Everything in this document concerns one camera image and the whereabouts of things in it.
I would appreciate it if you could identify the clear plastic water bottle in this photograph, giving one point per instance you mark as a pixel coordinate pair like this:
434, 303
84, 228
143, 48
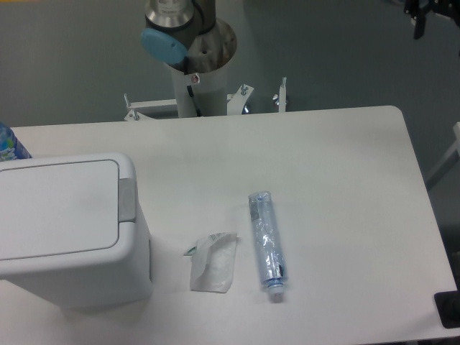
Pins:
273, 273

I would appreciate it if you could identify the white plastic trash can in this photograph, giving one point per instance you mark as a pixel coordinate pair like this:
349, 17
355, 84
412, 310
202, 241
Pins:
73, 231

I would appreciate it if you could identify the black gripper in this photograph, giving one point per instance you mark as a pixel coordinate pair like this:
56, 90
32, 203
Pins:
445, 8

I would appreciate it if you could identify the white torn paper packet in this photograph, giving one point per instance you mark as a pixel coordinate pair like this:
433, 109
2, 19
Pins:
212, 262

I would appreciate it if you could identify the black table clamp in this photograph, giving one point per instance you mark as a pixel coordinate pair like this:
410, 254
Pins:
447, 304

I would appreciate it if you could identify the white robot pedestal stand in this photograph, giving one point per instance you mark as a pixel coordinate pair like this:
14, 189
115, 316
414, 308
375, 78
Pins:
200, 87

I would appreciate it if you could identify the blue patterned bottle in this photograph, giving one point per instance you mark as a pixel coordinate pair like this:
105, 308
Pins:
11, 147

